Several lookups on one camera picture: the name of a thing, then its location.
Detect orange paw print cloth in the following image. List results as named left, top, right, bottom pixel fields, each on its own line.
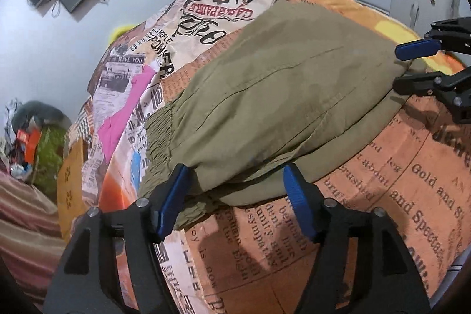
left=56, top=139, right=94, bottom=242

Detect newspaper print blanket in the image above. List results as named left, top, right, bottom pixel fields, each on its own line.
left=57, top=0, right=471, bottom=314

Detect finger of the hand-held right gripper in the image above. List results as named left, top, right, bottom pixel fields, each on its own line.
left=392, top=65, right=471, bottom=125
left=395, top=17, right=471, bottom=61

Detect striped cloth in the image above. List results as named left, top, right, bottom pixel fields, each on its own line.
left=0, top=167, right=69, bottom=303

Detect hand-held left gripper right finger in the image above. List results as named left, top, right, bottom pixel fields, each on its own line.
left=283, top=164, right=432, bottom=314

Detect yellow plush item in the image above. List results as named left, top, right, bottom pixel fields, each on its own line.
left=110, top=25, right=137, bottom=47

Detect pile of clothes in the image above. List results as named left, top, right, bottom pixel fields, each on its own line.
left=0, top=98, right=73, bottom=190

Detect olive green pants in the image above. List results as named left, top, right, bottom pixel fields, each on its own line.
left=138, top=0, right=424, bottom=231

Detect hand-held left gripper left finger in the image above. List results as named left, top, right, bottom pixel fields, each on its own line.
left=43, top=163, right=191, bottom=314

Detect orange yellow blanket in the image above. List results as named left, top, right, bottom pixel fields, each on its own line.
left=292, top=0, right=470, bottom=79

